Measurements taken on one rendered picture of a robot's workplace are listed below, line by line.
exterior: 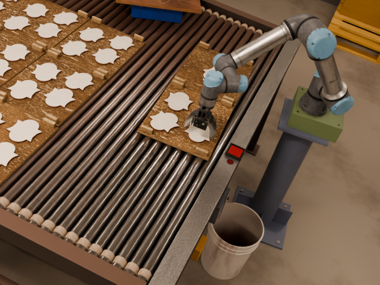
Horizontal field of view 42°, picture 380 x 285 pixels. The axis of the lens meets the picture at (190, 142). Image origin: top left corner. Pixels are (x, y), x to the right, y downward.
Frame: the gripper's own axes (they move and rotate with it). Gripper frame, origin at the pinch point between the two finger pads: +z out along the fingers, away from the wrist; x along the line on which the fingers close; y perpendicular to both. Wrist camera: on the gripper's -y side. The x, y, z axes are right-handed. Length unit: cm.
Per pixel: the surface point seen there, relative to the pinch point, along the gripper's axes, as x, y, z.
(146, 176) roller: -10.8, 35.5, 1.7
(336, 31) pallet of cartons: 60, -301, 83
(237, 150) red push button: 19.5, 0.8, 1.2
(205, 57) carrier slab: -17, -59, 1
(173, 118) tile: -13.6, -1.6, -0.6
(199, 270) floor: 24, 8, 94
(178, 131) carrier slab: -8.6, 4.2, 0.5
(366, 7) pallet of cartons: 81, -340, 67
